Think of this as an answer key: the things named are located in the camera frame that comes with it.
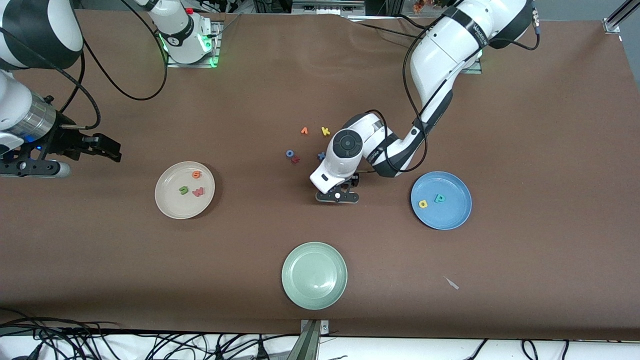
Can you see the green letter p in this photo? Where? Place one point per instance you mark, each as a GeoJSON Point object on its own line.
{"type": "Point", "coordinates": [438, 199]}

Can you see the aluminium profile with bracket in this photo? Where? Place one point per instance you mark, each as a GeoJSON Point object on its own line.
{"type": "Point", "coordinates": [612, 25]}

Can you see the metal table edge bracket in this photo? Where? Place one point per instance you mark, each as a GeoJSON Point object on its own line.
{"type": "Point", "coordinates": [310, 345]}

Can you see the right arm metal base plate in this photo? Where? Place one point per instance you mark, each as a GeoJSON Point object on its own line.
{"type": "Point", "coordinates": [192, 65]}

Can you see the red letter w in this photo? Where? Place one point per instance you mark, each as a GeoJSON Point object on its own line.
{"type": "Point", "coordinates": [199, 192]}

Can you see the white tape scrap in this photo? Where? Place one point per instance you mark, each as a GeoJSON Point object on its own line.
{"type": "Point", "coordinates": [452, 284]}

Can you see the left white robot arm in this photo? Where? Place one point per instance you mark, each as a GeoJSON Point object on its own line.
{"type": "Point", "coordinates": [450, 45]}

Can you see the green plate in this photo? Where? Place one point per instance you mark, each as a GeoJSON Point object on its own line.
{"type": "Point", "coordinates": [314, 276]}

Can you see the blue plate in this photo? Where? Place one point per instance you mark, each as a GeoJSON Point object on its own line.
{"type": "Point", "coordinates": [450, 215]}

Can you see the orange dried plant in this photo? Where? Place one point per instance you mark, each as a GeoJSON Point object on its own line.
{"type": "Point", "coordinates": [418, 6]}

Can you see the grey metal frame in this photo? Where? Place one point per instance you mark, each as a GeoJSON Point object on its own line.
{"type": "Point", "coordinates": [325, 9]}

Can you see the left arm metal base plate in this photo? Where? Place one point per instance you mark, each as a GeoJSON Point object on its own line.
{"type": "Point", "coordinates": [475, 70]}

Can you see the brown table cover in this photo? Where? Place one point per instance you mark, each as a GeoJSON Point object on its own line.
{"type": "Point", "coordinates": [300, 75]}

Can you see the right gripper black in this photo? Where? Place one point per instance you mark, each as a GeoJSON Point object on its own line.
{"type": "Point", "coordinates": [64, 141]}

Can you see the beige plate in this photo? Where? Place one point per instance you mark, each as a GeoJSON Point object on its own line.
{"type": "Point", "coordinates": [172, 200]}

